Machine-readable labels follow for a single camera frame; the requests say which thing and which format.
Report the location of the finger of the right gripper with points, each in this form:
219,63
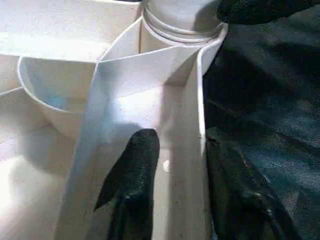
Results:
260,10

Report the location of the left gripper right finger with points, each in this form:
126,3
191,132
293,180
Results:
245,195

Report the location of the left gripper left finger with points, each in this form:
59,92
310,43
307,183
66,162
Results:
132,190

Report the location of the white plastic table leg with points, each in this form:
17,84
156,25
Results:
182,15

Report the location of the black work mat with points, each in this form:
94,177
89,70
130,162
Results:
270,125

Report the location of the white plastic table top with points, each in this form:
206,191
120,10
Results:
60,100

